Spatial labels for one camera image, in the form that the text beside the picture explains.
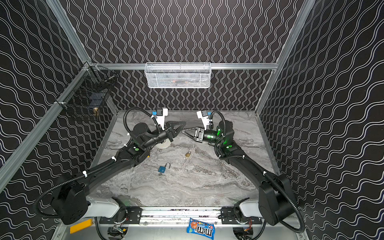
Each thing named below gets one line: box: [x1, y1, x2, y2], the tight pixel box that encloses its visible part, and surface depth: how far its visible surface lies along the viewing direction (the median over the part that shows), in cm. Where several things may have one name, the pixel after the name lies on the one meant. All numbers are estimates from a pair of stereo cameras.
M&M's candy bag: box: [186, 217, 216, 240], surface depth 72 cm
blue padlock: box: [158, 162, 171, 174], surface depth 92 cm
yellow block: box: [70, 218, 93, 234], surface depth 72 cm
